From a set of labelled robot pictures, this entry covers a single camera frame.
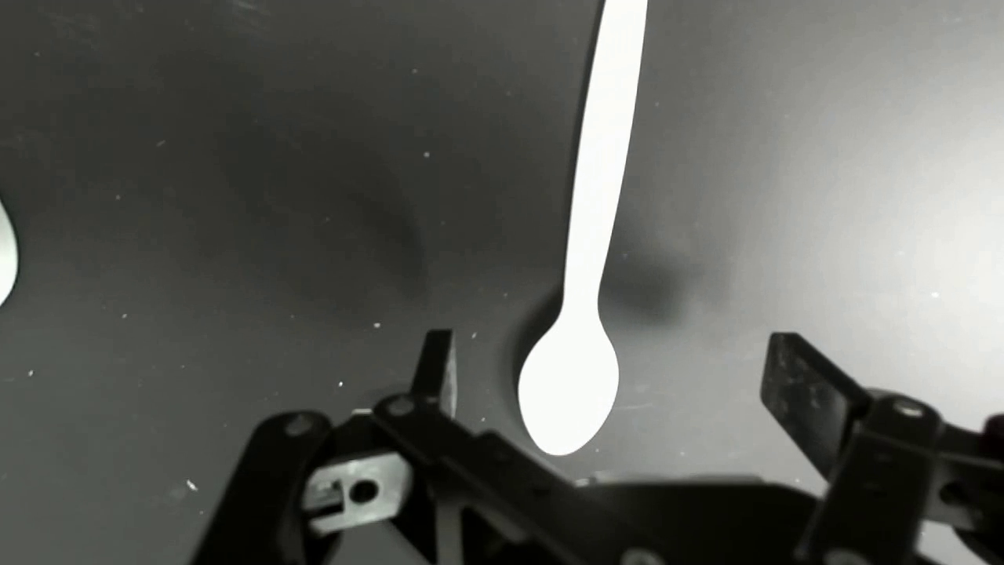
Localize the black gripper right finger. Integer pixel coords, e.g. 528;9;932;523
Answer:
760;328;1004;565

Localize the white ceramic mug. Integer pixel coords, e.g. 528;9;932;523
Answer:
0;199;23;312

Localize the white plastic spoon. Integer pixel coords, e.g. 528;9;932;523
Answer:
514;0;653;462

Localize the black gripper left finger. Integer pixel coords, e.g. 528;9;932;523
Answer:
356;327;671;565

